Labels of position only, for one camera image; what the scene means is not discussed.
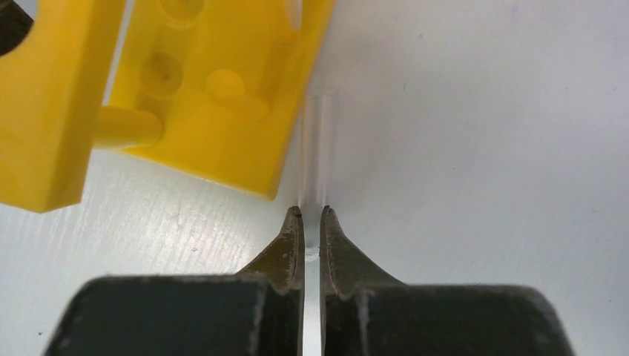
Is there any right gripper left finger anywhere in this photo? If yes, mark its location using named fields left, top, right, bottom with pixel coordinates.
left=45, top=206, right=305, bottom=355

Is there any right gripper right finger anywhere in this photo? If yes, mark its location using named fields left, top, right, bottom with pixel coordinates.
left=320, top=207, right=573, bottom=355

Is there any yellow test tube rack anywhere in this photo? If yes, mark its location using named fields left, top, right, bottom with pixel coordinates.
left=1, top=1, right=335, bottom=213

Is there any clear tube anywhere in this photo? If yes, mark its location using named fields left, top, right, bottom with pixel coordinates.
left=297, top=91, right=335, bottom=262

